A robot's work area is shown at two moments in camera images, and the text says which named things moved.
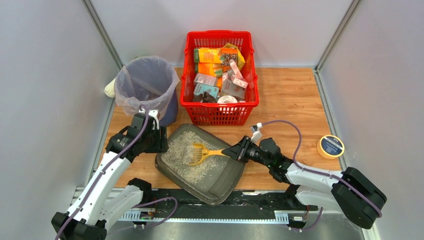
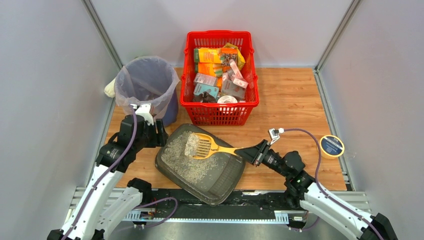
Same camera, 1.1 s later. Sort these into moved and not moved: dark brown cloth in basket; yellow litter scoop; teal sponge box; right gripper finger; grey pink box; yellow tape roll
Moved: right gripper finger; yellow litter scoop
Not moved: yellow tape roll; grey pink box; teal sponge box; dark brown cloth in basket
